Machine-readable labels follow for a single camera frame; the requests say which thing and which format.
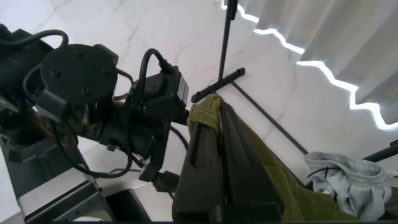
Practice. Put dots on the black clothes rack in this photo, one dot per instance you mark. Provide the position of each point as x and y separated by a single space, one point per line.
225 46

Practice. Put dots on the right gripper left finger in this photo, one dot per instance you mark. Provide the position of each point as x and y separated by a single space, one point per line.
202 193

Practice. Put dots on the white curtain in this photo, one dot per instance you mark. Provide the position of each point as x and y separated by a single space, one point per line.
342 37

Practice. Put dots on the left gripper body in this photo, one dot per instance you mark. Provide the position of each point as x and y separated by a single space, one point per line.
124 130

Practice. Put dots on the green long-sleeved shirt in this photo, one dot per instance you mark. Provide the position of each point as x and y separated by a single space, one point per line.
298 202

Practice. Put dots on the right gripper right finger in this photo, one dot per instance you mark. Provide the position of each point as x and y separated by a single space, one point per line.
245 186

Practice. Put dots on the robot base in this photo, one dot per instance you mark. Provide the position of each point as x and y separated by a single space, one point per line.
56 193

